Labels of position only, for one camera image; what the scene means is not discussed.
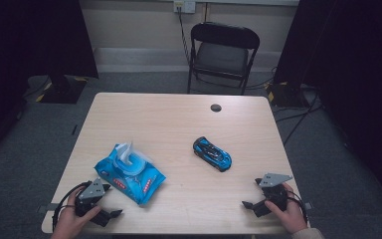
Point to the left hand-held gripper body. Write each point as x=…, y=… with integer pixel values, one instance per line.
x=91, y=191

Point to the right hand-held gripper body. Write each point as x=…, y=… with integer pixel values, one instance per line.
x=273, y=194

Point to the blue wet wipes pack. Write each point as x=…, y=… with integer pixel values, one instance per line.
x=132, y=182

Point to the blue toy car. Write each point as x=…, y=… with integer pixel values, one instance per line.
x=212, y=154

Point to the person's right hand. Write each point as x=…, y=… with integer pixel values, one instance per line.
x=291, y=214

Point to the person's left hand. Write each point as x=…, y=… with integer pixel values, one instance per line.
x=69, y=222

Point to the grey tape strip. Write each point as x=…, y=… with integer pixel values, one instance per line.
x=48, y=208
x=308, y=205

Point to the black stand base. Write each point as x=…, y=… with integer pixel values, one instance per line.
x=286, y=96
x=63, y=91

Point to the black folding chair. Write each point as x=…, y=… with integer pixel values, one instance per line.
x=220, y=59

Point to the dark curtain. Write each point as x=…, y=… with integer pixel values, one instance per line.
x=30, y=36
x=354, y=66

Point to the white wall socket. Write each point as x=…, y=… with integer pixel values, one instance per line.
x=184, y=6

